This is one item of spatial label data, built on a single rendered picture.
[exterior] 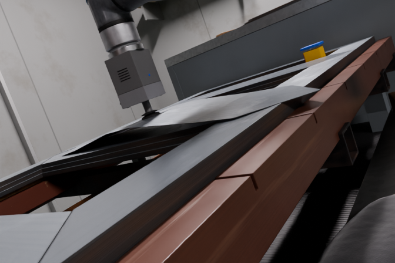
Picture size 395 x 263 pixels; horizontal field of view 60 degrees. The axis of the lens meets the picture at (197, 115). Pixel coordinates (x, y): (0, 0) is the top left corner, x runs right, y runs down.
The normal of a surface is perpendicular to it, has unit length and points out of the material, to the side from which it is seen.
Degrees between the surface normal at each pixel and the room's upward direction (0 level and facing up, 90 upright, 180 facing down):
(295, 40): 90
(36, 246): 0
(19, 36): 90
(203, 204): 0
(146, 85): 90
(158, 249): 0
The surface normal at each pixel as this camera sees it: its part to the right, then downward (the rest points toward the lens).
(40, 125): 0.84, -0.25
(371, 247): -0.44, -0.90
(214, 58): -0.55, 0.29
